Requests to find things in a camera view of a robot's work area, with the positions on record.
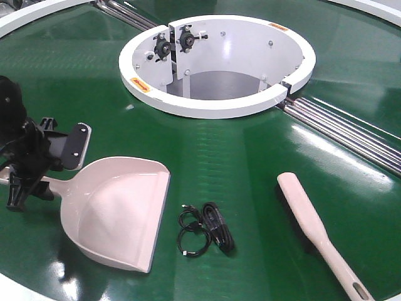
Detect left black bearing mount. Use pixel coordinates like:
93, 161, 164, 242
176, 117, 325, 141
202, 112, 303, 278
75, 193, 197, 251
154, 33, 171, 62

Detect white rim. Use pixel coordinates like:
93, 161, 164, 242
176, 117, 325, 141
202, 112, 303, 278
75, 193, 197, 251
1, 0, 90, 37
329, 0, 400, 27

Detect upper left steel rollers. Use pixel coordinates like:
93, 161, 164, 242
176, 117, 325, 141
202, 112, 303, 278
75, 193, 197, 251
92, 1, 158, 31

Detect right black bearing mount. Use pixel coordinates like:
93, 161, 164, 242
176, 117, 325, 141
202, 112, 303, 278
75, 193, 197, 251
178, 24, 209, 53

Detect thin black usb cable coil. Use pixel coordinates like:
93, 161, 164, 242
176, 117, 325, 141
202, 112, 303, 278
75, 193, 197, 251
176, 226, 212, 258

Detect white central ring housing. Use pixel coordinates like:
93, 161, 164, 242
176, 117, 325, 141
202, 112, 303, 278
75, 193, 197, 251
118, 15, 316, 119

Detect right steel roller set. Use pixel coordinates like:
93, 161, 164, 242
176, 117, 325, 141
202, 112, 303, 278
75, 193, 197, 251
277, 98, 400, 177

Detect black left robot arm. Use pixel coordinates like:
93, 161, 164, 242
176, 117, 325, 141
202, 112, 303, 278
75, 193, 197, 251
1, 76, 68, 212

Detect thick black cable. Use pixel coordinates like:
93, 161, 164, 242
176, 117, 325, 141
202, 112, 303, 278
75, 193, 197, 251
200, 201, 236, 255

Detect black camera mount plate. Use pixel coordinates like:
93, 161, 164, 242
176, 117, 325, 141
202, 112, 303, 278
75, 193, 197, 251
61, 122, 91, 171

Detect pink hand brush black bristles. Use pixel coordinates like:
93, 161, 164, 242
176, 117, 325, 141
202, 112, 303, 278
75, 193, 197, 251
277, 172, 373, 300

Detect pink plastic dustpan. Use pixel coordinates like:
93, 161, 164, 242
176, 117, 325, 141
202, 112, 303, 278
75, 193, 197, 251
0, 156, 172, 273

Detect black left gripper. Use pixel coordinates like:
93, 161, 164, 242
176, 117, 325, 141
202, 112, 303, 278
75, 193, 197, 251
6, 117, 68, 212

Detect white outer rim right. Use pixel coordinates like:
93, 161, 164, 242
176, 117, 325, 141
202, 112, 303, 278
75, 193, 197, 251
329, 0, 400, 27

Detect white outer rim left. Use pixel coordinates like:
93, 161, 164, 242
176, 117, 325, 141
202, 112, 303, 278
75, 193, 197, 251
1, 0, 90, 37

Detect black bearing mount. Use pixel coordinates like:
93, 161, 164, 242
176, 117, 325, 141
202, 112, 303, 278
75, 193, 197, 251
154, 33, 171, 62
178, 24, 209, 53

